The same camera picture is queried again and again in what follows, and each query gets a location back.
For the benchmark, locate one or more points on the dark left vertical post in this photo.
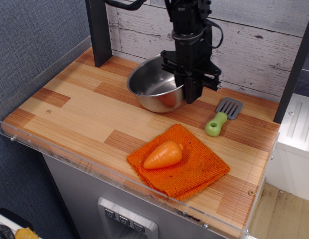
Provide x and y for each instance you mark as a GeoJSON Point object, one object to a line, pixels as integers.
{"type": "Point", "coordinates": [99, 31]}

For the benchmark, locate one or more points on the stainless steel pot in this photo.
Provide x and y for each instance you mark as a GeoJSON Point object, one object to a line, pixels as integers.
{"type": "Point", "coordinates": [155, 88]}

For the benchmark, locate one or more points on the orange knitted cloth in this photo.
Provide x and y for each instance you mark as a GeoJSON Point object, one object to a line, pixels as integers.
{"type": "Point", "coordinates": [198, 168]}

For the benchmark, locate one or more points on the clear acrylic table guard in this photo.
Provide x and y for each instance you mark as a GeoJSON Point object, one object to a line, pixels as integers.
{"type": "Point", "coordinates": [86, 122]}

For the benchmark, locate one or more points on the white toy sink unit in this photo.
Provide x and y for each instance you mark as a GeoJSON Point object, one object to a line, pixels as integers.
{"type": "Point", "coordinates": [288, 166]}

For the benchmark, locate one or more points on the yellow crumpled object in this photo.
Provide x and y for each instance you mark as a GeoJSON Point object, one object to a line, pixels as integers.
{"type": "Point", "coordinates": [25, 233]}

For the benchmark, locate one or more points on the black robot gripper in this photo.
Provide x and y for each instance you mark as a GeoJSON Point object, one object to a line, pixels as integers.
{"type": "Point", "coordinates": [192, 67]}

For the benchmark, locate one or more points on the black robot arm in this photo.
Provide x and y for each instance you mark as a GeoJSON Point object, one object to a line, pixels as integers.
{"type": "Point", "coordinates": [190, 19]}

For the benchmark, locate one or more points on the grey spatula with green handle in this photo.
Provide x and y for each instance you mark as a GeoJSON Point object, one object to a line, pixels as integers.
{"type": "Point", "coordinates": [228, 109]}

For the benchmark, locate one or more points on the orange plastic toy carrot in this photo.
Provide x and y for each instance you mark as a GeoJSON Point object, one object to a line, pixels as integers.
{"type": "Point", "coordinates": [165, 155]}

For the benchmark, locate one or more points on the grey toy fridge cabinet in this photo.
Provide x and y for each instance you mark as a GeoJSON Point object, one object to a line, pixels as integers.
{"type": "Point", "coordinates": [104, 204]}

